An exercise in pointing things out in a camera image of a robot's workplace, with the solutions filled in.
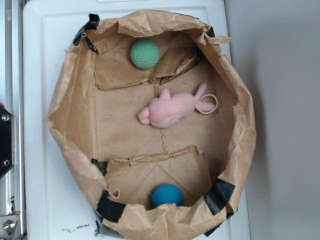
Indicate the black metal robot bracket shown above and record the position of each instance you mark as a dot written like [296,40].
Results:
[6,141]

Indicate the pink plush toy animal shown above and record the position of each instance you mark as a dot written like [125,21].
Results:
[170,108]

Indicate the green dimpled foam ball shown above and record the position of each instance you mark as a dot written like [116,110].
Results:
[144,54]

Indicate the brown paper bag bin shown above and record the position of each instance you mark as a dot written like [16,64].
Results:
[117,162]

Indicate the aluminium frame rail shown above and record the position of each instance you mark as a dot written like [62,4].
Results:
[13,223]

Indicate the white plastic tray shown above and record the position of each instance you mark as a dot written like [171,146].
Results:
[56,207]

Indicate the blue rubber ball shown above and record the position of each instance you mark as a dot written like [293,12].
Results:
[167,194]

